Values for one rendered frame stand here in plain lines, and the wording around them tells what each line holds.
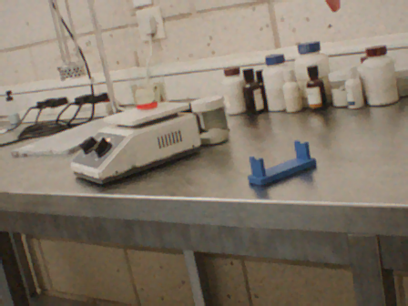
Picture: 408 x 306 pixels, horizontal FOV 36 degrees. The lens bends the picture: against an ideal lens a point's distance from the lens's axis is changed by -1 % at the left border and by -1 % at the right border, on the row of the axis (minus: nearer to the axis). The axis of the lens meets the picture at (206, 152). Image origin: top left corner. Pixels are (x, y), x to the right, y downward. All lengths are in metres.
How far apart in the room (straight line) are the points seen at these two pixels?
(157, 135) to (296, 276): 0.77
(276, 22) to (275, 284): 0.70
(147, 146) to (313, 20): 0.58
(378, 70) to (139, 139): 0.47
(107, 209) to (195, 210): 0.17
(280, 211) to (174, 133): 0.34
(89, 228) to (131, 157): 0.14
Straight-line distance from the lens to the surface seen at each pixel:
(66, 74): 1.49
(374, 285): 0.81
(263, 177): 0.85
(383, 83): 1.23
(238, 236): 0.88
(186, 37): 1.66
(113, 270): 2.15
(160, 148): 1.06
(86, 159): 1.08
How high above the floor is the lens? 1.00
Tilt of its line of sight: 13 degrees down
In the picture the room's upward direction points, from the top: 11 degrees counter-clockwise
